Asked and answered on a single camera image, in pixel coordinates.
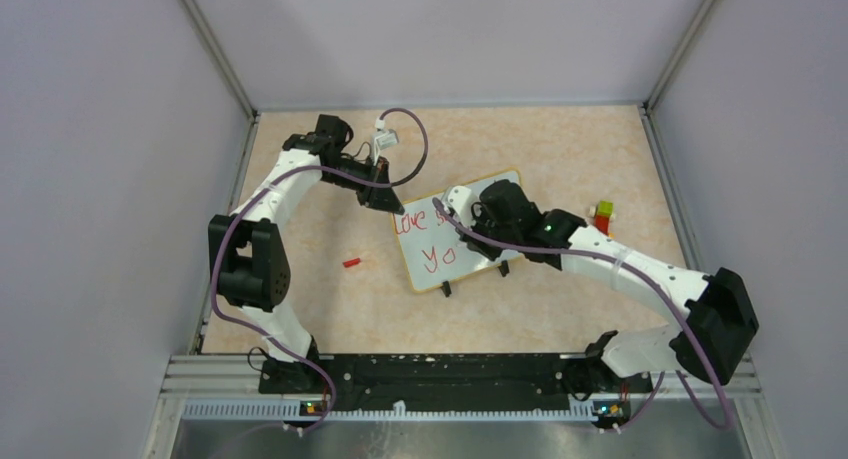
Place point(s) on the aluminium frame rail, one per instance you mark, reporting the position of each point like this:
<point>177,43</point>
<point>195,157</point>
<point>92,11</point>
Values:
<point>225,387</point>

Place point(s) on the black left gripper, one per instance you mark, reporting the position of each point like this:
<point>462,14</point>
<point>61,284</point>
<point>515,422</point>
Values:
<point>380,198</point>

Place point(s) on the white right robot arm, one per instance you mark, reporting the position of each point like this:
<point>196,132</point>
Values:
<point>711,320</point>

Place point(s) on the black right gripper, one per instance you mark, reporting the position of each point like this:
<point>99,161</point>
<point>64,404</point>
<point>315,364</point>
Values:
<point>476,244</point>

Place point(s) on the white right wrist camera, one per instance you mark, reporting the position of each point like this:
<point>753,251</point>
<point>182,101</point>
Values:
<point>456,205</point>

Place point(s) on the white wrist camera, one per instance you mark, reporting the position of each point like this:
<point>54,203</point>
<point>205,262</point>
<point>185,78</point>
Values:
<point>456,205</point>
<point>382,138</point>

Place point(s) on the yellow framed whiteboard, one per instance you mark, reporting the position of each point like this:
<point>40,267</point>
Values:
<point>433,254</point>

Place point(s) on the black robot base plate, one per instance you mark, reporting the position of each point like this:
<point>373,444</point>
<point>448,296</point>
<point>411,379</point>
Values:
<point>500,382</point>

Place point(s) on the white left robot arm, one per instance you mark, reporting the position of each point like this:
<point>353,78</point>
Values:
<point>248,263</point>

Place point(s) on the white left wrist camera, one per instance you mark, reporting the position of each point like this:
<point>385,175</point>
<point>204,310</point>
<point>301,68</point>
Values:
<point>382,138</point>

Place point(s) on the red green lego car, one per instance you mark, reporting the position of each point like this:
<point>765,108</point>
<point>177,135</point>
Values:
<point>602,215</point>

